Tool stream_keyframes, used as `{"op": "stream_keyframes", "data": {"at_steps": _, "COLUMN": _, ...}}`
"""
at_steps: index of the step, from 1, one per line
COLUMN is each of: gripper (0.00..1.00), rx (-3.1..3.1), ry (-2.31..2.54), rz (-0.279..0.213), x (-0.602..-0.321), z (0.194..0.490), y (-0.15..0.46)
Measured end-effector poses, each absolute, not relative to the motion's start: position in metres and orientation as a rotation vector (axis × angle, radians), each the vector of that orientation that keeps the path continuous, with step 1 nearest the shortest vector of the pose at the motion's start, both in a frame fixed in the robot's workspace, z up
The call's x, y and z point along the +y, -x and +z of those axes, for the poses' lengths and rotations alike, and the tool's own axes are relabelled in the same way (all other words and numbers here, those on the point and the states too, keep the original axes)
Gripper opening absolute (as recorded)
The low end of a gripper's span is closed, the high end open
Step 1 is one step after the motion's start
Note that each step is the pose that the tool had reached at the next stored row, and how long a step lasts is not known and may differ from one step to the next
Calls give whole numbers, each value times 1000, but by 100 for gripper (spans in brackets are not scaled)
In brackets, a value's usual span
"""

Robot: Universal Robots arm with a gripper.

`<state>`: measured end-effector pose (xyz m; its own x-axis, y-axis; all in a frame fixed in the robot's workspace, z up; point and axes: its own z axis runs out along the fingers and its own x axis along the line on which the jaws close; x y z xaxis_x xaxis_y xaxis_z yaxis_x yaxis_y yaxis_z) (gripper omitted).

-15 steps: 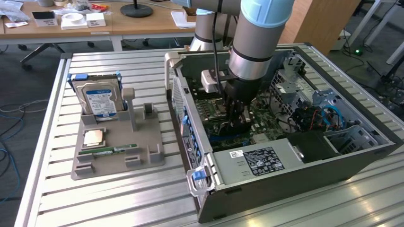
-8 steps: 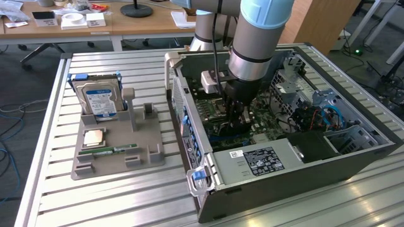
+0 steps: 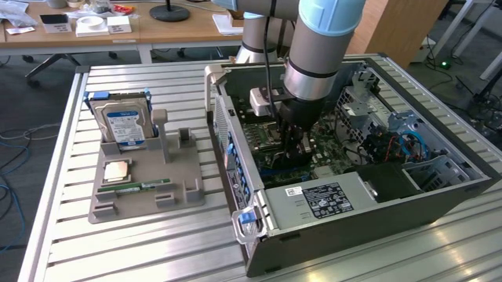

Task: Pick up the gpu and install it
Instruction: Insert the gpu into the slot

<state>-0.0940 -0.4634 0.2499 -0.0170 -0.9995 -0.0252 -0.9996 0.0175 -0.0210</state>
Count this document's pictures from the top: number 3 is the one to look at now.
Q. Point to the blue case latch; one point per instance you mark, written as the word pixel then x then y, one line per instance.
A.
pixel 245 218

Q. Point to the white paper tag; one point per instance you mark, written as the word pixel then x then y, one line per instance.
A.
pixel 18 30

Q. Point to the open grey PC case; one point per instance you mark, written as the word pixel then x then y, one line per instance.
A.
pixel 352 223

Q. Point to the beige tape roll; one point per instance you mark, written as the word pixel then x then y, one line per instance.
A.
pixel 73 3

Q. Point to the white table frame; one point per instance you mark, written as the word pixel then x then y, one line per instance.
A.
pixel 470 26

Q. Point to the silver disk bay bracket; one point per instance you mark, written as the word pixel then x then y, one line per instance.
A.
pixel 435 173

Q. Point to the CPU socket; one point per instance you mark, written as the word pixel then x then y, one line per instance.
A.
pixel 269 132

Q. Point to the black floor stand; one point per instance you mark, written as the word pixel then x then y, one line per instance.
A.
pixel 486 97

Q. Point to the black case fan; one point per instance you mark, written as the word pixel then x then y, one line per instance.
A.
pixel 378 147

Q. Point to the red small parts pack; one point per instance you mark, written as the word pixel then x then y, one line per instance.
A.
pixel 123 9

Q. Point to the perforated metal drive cage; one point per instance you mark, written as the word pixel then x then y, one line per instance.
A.
pixel 360 117

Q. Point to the white tape roll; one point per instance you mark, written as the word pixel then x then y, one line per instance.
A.
pixel 89 22

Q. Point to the clear plastic bag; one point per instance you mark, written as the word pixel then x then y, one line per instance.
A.
pixel 14 13

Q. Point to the black desk leg with casters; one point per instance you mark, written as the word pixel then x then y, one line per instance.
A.
pixel 54 63

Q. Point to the grey cup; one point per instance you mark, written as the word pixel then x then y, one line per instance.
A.
pixel 56 3

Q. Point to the brown cardboard box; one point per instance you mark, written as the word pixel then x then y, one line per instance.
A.
pixel 236 17

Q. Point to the white chipset heat sink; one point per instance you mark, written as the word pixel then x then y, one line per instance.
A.
pixel 324 171

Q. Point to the white paper stack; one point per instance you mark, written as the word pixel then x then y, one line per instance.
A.
pixel 225 26

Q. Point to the grey power supply unit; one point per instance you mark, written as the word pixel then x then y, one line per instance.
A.
pixel 313 205

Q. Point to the hard disk in blue caddy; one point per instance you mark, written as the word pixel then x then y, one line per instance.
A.
pixel 121 123

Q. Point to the bag of dark parts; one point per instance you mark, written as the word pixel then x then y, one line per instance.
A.
pixel 100 7

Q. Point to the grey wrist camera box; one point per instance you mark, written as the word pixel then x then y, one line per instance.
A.
pixel 260 101

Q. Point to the white box with black top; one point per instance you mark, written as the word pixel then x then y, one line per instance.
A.
pixel 54 22

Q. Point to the copper-toned CPU chip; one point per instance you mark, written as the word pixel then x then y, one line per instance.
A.
pixel 115 171

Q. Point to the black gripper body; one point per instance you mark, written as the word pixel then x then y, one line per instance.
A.
pixel 299 114

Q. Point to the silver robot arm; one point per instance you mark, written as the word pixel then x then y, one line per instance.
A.
pixel 313 58

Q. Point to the wooden desk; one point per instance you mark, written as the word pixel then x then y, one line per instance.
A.
pixel 38 41
pixel 196 32

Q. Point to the black round lamp base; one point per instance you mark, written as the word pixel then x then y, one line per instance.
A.
pixel 169 14

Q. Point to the grey parts rack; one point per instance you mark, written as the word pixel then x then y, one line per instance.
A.
pixel 140 205

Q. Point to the white cube box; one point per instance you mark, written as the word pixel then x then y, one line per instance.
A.
pixel 119 25

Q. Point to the green motherboard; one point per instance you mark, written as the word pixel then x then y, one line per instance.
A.
pixel 332 152

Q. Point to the flat white box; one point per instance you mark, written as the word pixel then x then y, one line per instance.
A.
pixel 92 33

